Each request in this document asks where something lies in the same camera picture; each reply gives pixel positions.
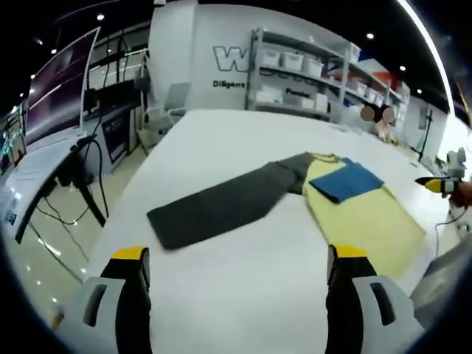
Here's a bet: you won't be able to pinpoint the row of white storage bins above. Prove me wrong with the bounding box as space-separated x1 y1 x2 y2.
352 79 401 106
256 49 331 111

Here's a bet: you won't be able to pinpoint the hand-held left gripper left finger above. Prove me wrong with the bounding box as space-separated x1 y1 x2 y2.
72 246 153 354

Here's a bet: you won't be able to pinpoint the grey metal shelving unit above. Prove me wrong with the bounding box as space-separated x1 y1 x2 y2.
247 27 350 121
342 60 412 122

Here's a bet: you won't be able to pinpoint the white desk black legs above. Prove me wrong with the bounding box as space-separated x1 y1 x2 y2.
5 136 110 245

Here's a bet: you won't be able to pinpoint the grey office chair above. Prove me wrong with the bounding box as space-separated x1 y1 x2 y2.
145 83 192 137

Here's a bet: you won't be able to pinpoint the white cable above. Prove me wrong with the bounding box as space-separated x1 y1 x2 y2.
433 206 472 259

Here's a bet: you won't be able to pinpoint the large display screen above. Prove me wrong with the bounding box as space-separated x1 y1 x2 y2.
24 26 101 145

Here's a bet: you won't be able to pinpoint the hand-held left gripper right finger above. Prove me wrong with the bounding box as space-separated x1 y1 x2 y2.
324 243 425 354

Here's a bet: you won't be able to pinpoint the black cable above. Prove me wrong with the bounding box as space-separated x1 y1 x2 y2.
69 134 106 185

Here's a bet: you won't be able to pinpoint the ceiling light strip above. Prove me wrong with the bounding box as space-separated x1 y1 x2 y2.
396 0 453 111

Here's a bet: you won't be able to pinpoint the black stand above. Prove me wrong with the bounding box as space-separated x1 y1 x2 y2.
416 103 434 163

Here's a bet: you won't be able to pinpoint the person's right hand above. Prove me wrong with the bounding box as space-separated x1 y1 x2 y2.
448 180 472 209

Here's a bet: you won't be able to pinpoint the black monitor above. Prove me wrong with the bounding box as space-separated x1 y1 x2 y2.
83 86 128 114

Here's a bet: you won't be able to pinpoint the group of ceiling spotlights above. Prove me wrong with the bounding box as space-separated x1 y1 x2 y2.
36 13 423 95

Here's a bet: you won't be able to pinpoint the yellow garment blue grey sleeves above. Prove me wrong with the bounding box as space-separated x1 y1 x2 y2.
146 151 428 281

